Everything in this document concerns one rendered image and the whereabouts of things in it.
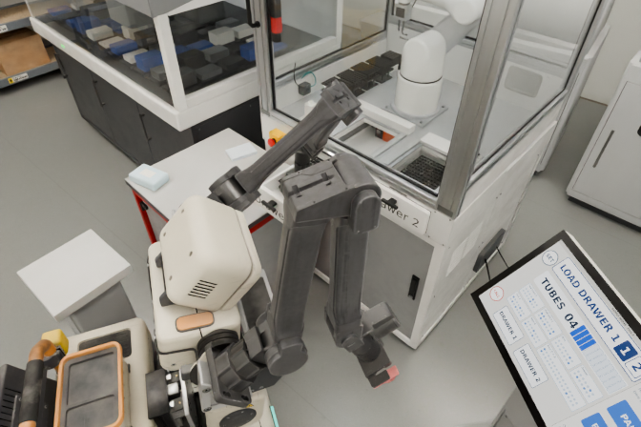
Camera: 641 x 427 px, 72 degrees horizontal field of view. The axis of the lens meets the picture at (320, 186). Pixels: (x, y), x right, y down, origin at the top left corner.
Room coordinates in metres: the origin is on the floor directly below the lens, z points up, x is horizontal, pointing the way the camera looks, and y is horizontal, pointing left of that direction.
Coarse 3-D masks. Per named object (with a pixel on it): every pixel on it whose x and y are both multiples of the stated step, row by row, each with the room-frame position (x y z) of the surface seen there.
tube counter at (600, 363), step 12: (576, 312) 0.59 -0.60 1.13; (564, 324) 0.58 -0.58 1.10; (576, 324) 0.57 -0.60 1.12; (576, 336) 0.54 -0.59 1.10; (588, 336) 0.53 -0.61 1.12; (588, 348) 0.51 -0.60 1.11; (600, 348) 0.50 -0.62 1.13; (588, 360) 0.49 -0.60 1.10; (600, 360) 0.48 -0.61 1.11; (600, 372) 0.46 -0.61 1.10; (612, 372) 0.45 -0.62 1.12; (612, 384) 0.43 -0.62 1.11; (624, 384) 0.42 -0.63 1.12
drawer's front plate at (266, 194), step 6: (264, 192) 1.24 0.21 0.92; (270, 192) 1.23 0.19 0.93; (258, 198) 1.26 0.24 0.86; (264, 198) 1.24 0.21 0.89; (270, 198) 1.21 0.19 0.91; (276, 198) 1.19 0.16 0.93; (258, 204) 1.27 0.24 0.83; (282, 204) 1.17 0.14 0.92; (264, 210) 1.24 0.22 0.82; (270, 210) 1.22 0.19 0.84; (282, 210) 1.17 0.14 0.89; (276, 216) 1.20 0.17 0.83; (282, 222) 1.17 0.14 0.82
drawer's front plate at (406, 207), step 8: (384, 192) 1.25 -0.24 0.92; (392, 192) 1.24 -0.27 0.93; (400, 200) 1.20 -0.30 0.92; (408, 200) 1.19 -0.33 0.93; (400, 208) 1.20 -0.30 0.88; (408, 208) 1.17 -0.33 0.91; (416, 208) 1.15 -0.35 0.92; (408, 216) 1.17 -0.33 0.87; (416, 216) 1.15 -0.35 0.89; (424, 216) 1.13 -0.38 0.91; (408, 224) 1.16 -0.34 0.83; (416, 224) 1.14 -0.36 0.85; (424, 224) 1.12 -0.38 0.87; (424, 232) 1.13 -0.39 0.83
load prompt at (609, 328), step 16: (560, 272) 0.69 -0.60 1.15; (576, 272) 0.68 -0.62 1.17; (576, 288) 0.64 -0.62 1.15; (592, 288) 0.62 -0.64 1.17; (592, 304) 0.59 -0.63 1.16; (592, 320) 0.56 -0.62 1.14; (608, 320) 0.55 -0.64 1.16; (608, 336) 0.52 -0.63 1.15; (624, 336) 0.50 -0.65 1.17; (624, 352) 0.48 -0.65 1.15; (640, 352) 0.47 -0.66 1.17; (624, 368) 0.45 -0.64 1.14; (640, 368) 0.44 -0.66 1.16
